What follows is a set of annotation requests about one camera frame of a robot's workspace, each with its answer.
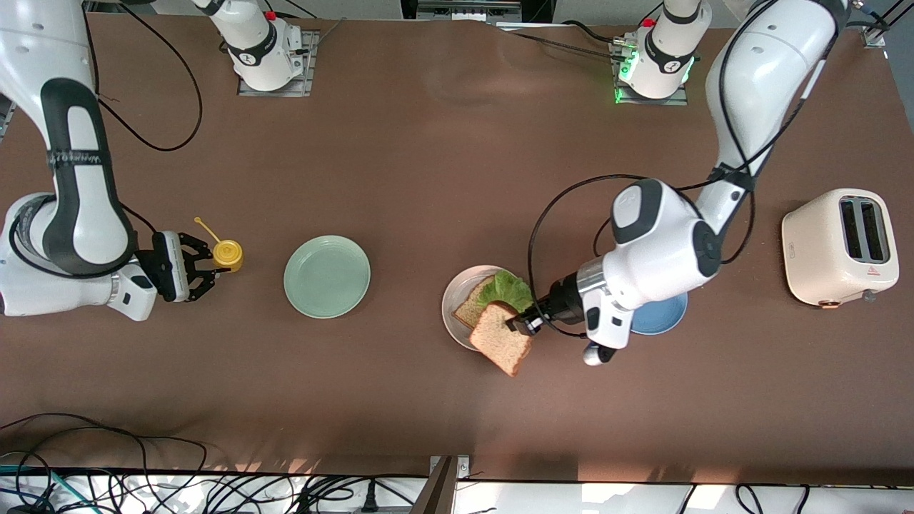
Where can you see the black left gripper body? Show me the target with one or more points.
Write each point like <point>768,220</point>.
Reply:
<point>565,299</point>

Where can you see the yellow mustard squeeze bottle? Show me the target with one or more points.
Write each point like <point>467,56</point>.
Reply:
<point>228,255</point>

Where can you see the brown bread slice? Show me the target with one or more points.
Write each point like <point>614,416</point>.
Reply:
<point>471,308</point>
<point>500,344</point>

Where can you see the green lettuce leaf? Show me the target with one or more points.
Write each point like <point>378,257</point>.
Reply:
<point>510,289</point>

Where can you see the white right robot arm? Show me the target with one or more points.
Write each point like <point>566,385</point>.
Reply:
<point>28,64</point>

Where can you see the beige plate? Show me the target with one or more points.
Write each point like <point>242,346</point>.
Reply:
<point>457,291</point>

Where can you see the blue plate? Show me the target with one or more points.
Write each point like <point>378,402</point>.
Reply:
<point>660,318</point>

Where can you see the green plate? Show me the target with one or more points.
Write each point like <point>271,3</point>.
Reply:
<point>327,277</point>

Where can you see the black power plug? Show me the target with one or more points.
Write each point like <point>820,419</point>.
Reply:
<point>369,500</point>

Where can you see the white toaster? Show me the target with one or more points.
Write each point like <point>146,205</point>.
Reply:
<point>821,250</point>

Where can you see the grey power strip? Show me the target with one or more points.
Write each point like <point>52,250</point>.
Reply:
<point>468,8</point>

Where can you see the aluminium profile post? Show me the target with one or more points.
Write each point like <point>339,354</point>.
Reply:
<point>443,492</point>

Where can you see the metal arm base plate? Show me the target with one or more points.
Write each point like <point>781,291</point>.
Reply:
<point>678,98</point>
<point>307,64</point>

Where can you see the aluminium frame rail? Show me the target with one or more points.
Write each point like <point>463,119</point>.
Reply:
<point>875,39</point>
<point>4,118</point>

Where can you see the black metal frame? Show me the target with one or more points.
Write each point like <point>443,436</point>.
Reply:
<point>407,8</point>

